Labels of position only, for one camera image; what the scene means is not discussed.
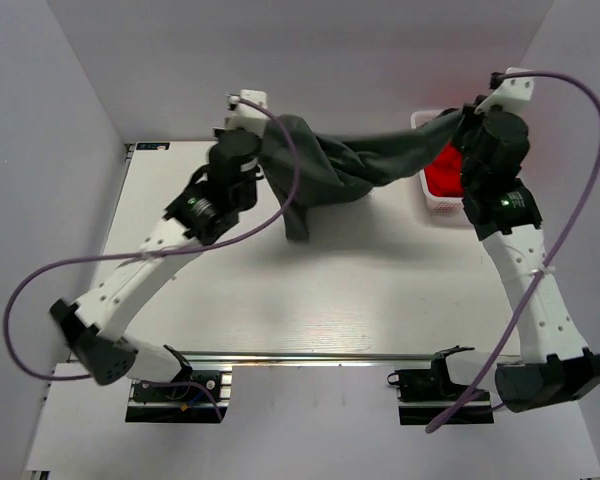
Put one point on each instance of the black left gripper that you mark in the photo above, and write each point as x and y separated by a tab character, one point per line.
258	145

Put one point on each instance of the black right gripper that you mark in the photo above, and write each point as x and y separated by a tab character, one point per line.
471	118

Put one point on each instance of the dark grey t shirt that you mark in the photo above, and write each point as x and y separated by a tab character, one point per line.
338	169

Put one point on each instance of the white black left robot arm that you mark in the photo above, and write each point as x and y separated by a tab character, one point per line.
209	206

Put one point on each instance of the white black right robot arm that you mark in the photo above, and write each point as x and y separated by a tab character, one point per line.
555	364

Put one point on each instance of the red crumpled t shirt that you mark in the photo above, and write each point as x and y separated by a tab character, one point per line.
443	175

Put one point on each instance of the white perforated plastic basket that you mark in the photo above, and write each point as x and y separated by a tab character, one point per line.
439	205

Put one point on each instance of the small dark table label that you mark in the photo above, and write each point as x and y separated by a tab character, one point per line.
152	146

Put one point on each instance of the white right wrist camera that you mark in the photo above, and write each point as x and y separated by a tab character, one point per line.
511	91

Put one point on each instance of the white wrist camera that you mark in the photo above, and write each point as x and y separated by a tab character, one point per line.
245	111
511	91

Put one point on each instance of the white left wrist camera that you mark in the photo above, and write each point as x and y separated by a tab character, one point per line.
245	111

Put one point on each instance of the aluminium front table rail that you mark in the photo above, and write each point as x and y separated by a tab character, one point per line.
309	359

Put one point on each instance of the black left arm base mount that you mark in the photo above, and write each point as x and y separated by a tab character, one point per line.
183	404

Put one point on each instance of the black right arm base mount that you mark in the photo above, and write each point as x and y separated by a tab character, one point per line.
423	394

